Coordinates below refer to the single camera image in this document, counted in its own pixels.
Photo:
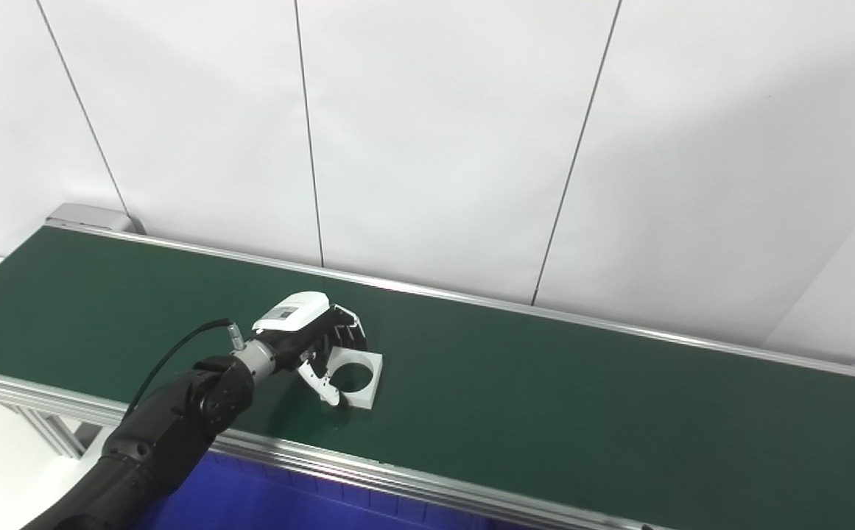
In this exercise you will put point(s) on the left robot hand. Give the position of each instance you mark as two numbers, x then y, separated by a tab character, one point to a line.
296	313

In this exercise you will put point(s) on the white square part round hole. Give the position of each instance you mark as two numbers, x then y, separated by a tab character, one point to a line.
361	401

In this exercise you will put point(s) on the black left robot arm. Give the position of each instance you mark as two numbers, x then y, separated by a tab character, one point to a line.
177	427

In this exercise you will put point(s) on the green conveyor belt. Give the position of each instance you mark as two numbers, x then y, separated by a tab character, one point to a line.
324	468
560	412

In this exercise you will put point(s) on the blue plastic bin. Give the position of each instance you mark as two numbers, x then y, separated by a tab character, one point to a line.
250	500

